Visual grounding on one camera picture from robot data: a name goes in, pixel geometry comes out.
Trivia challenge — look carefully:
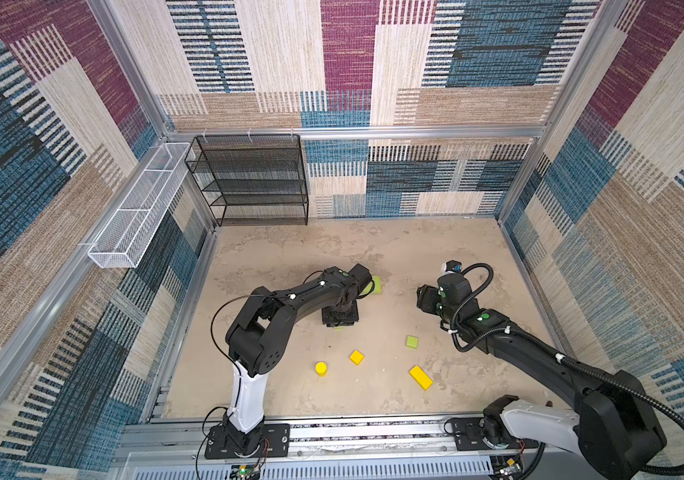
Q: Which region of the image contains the long green block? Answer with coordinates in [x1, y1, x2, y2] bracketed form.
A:
[366, 276, 382, 294]

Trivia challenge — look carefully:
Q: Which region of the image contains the small green cube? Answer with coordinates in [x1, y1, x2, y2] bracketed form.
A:
[406, 335, 419, 349]

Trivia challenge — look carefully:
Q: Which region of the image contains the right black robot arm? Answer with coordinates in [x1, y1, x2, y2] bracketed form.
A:
[417, 272, 667, 479]

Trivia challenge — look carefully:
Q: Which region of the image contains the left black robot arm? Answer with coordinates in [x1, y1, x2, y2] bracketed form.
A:
[223, 264, 373, 455]

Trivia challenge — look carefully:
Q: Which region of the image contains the small yellow square block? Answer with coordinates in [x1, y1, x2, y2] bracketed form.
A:
[350, 350, 365, 365]

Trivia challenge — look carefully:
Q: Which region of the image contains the yellow cylinder block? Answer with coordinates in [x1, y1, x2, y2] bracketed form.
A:
[315, 362, 328, 377]

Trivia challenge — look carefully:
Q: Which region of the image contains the long yellow block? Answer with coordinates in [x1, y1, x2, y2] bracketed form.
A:
[409, 365, 434, 391]

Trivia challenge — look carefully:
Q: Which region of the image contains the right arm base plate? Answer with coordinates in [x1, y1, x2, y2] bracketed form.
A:
[443, 416, 540, 452]

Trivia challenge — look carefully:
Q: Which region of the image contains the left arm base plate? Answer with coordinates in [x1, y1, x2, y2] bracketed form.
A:
[204, 423, 291, 460]

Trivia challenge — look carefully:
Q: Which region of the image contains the aluminium front rail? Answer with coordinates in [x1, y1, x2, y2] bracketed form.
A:
[108, 413, 598, 479]

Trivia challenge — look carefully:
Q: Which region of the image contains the black wire shelf rack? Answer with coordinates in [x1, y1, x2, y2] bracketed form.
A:
[187, 134, 310, 227]

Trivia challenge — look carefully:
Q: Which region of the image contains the white wire mesh basket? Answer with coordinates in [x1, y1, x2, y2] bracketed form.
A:
[88, 143, 191, 269]

